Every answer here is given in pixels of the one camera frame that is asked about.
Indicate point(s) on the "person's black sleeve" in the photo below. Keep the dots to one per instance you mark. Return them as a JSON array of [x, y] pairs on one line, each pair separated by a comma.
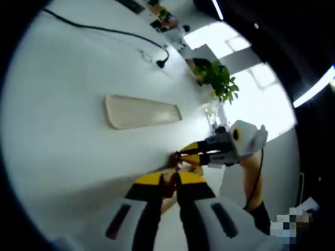
[[261, 217]]

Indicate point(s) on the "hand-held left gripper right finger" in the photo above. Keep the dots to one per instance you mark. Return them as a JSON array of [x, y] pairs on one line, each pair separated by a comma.
[[206, 217]]

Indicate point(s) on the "beige cutlery case lid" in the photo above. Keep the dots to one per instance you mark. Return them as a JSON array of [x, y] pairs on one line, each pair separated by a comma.
[[141, 113]]

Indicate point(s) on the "brown wooden utensil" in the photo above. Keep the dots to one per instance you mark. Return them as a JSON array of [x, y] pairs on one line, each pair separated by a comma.
[[171, 180]]

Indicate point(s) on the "ceiling light strip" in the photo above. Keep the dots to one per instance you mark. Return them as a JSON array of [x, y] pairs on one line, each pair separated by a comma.
[[217, 9], [314, 90]]

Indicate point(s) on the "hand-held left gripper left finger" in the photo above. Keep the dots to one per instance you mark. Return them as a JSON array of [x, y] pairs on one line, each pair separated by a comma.
[[131, 217]]

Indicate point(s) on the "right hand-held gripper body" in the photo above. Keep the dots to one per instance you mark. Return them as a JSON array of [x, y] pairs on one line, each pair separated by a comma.
[[248, 139]]

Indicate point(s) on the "large potted green plant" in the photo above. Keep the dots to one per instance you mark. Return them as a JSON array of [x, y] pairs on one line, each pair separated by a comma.
[[218, 78]]

